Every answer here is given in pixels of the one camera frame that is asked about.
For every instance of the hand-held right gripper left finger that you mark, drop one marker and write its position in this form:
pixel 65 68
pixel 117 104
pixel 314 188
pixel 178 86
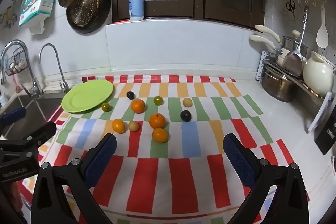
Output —
pixel 102 158

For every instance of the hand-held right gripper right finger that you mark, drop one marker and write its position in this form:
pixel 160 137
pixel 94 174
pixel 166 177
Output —
pixel 239 161

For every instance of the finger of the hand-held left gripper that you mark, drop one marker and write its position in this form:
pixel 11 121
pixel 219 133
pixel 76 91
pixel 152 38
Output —
pixel 14 114
pixel 44 132

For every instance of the tan round fruit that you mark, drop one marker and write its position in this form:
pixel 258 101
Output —
pixel 133 125
pixel 187 102

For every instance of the green tangerine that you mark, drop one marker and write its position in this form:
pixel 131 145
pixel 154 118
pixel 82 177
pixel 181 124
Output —
pixel 158 100
pixel 106 107

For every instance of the green plate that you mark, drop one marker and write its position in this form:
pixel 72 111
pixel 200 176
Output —
pixel 84 98

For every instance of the orange with stem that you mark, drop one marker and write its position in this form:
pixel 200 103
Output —
pixel 157 121

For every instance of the dark purple plum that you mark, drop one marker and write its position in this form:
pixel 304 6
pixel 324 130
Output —
pixel 185 116
pixel 130 95

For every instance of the person's left forearm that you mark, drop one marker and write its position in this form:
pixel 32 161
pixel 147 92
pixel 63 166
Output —
pixel 11 197

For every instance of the steel sink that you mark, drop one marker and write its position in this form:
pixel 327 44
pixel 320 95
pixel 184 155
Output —
pixel 34 108

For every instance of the steel spring kitchen faucet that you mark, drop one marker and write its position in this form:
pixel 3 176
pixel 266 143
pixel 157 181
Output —
pixel 31 82

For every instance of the thin gooseneck steel faucet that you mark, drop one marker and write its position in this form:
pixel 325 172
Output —
pixel 59 69

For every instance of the colourful striped cloth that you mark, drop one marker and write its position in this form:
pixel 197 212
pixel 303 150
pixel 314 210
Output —
pixel 170 174

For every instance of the steel cooking pot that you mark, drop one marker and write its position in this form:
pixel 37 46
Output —
pixel 278 87

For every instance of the black cleaver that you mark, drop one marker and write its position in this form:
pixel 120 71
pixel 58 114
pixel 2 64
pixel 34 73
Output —
pixel 326 134

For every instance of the dish rack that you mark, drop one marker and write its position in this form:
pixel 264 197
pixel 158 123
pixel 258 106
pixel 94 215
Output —
pixel 321 113

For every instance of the steel spatula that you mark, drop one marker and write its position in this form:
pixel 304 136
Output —
pixel 292 62

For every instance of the teal paper towel box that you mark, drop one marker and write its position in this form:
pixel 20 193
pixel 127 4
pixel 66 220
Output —
pixel 36 1

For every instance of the cream ceramic pot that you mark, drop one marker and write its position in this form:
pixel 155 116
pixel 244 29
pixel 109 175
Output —
pixel 317 74

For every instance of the perforated metal colander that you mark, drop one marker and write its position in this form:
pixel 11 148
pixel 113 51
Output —
pixel 84 10

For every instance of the steel lidded pot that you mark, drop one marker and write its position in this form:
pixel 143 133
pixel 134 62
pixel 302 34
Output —
pixel 288 43

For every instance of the white rice paddle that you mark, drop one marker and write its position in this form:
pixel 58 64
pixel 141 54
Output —
pixel 322 36

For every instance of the white pump soap bottle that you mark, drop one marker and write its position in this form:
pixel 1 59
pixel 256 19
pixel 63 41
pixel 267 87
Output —
pixel 136 3

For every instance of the black scissors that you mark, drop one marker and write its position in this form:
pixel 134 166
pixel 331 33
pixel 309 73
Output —
pixel 290 7

